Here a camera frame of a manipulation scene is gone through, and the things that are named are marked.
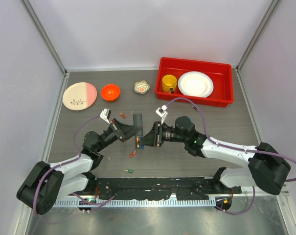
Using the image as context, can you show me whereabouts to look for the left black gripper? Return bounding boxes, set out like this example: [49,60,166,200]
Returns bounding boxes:
[96,118,141,152]

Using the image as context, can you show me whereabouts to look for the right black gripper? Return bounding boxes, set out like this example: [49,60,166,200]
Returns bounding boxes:
[138,121,187,147]

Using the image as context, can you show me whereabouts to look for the black remote control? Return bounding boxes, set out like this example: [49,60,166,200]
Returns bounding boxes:
[133,113,146,150]

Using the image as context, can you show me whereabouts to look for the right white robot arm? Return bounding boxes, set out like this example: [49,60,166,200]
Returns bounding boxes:
[138,116,291,195]

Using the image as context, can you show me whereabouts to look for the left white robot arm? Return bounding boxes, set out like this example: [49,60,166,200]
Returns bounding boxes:
[16,118,142,215]

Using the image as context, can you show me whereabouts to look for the orange bowl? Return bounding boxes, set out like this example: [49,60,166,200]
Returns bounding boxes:
[100,84,120,102]

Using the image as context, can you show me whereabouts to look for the small floral bowl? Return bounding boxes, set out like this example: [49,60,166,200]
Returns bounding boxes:
[134,80,150,94]

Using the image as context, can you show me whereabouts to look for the pink and cream plate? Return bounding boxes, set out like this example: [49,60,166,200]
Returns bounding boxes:
[62,82,97,111]

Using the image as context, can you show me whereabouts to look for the yellow mug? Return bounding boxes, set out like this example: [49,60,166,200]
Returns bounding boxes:
[161,74,177,94]

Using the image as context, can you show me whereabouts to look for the white paper plate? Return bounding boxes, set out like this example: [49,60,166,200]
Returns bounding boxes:
[178,71,214,98]

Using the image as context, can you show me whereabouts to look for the red plastic bin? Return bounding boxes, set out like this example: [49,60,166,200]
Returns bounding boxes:
[155,57,234,107]

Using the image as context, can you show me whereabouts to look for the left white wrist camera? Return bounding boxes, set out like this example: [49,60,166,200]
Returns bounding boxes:
[100,108,111,124]

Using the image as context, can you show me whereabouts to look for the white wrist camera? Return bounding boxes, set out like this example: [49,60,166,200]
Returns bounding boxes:
[100,108,111,124]
[156,105,168,124]

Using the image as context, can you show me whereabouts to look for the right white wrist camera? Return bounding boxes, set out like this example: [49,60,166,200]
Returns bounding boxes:
[156,105,168,124]

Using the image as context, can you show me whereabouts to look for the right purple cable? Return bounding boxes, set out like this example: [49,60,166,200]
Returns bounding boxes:
[166,97,296,216]

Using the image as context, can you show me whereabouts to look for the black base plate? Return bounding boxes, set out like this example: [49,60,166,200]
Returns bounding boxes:
[75,177,242,201]

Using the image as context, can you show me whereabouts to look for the white slotted cable duct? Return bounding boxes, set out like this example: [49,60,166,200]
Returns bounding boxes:
[54,197,216,208]

